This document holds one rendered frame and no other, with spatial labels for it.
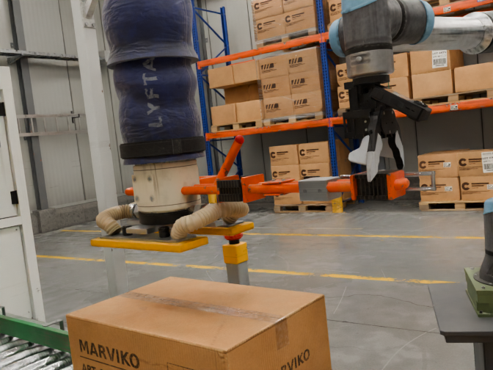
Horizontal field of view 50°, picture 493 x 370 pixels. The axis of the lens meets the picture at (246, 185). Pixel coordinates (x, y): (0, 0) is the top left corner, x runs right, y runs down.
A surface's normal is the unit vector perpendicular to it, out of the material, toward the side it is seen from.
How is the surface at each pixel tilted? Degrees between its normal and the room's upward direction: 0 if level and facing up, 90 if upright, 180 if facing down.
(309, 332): 90
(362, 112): 90
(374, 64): 90
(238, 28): 90
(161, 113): 75
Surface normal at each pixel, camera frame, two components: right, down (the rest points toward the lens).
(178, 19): 0.77, 0.05
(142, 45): 0.02, -0.14
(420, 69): -0.60, 0.17
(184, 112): 0.58, -0.22
